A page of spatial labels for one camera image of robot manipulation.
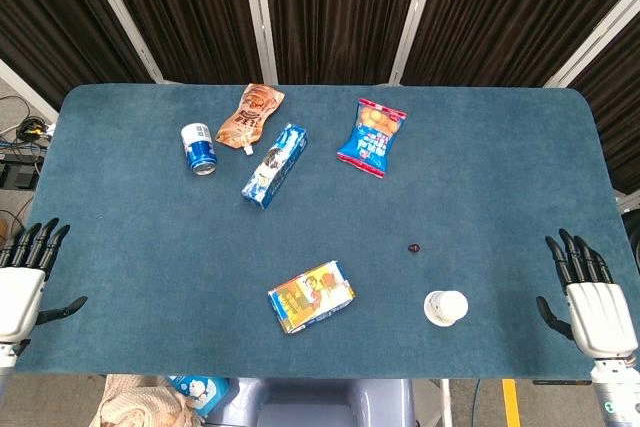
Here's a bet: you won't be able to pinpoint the blue cartoon print bag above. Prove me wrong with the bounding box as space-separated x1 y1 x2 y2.
167 375 231 418

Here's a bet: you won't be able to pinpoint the yellow floor tape strip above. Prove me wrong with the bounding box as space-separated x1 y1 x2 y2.
501 379 522 427

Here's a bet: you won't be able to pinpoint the tangled black floor cables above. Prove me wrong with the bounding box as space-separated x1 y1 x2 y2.
0 92 57 163

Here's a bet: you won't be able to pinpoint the white partition post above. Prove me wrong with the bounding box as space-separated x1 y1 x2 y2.
543 0 640 89
238 0 279 86
388 0 444 86
0 58 60 124
78 0 169 84

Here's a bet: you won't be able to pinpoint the dark brown curtain panel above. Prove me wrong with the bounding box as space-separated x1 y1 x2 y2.
97 0 264 84
262 0 426 86
402 0 640 87
569 1 640 194
0 0 154 111

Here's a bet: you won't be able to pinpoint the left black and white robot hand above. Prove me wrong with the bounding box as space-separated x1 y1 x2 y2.
0 218 89 344

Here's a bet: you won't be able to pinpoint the white paper cup with flowers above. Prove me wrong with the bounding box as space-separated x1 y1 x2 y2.
423 289 470 329

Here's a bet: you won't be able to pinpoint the orange spouted drink pouch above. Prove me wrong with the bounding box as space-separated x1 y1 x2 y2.
215 83 286 156

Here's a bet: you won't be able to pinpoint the blue and red snack bag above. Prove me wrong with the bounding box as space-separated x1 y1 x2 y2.
336 98 408 180

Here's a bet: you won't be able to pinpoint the blue-grey carpeted table top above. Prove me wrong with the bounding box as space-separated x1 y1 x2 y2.
14 82 640 381

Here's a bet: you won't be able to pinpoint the long blue cookie box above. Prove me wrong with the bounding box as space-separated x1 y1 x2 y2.
241 122 308 210

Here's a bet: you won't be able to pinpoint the beige knitted cloth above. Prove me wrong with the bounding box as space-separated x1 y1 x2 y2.
89 374 201 427

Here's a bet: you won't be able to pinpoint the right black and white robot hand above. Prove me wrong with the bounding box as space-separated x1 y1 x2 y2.
535 228 639 361

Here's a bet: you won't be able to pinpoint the black floor device box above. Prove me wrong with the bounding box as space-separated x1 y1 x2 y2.
0 155 40 189

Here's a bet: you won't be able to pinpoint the grey robot torso base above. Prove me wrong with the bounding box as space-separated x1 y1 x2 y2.
204 377 416 427

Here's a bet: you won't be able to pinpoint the blue and white drink can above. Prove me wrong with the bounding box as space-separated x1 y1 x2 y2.
180 122 219 177

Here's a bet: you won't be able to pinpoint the yellow and blue carton box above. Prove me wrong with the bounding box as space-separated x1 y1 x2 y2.
267 260 357 335

